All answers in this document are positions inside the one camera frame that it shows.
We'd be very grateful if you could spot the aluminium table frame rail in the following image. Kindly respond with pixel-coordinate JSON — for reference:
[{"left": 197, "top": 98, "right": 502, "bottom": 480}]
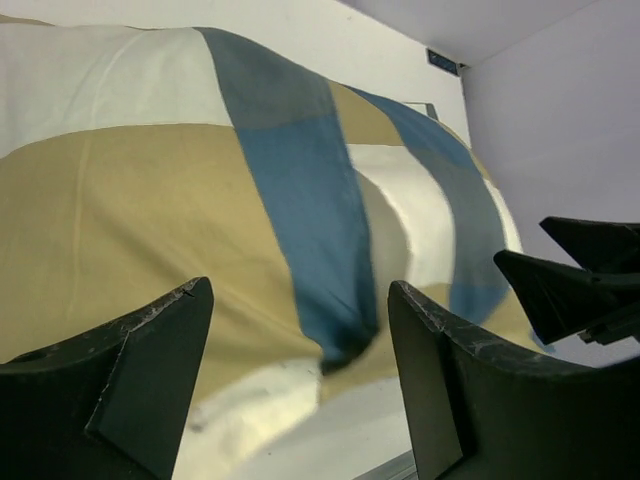
[{"left": 354, "top": 447, "right": 418, "bottom": 480}]

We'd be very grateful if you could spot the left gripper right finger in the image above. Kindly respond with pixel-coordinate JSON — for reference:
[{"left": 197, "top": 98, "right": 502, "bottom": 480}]
[{"left": 388, "top": 281, "right": 639, "bottom": 479}]

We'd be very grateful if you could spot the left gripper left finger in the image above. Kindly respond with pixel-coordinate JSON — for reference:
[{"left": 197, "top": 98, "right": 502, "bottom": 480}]
[{"left": 1, "top": 277, "right": 214, "bottom": 479}]

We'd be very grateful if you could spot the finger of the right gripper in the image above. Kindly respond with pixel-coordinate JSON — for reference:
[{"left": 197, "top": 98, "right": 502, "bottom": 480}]
[
  {"left": 540, "top": 217, "right": 639, "bottom": 273},
  {"left": 494, "top": 250, "right": 639, "bottom": 345}
]

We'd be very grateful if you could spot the white pillow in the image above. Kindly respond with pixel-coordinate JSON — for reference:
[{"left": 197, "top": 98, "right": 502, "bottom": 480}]
[{"left": 175, "top": 145, "right": 531, "bottom": 479}]

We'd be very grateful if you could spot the blue beige white checked pillowcase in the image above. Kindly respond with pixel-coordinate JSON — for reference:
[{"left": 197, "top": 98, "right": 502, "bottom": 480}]
[{"left": 0, "top": 13, "right": 561, "bottom": 431}]

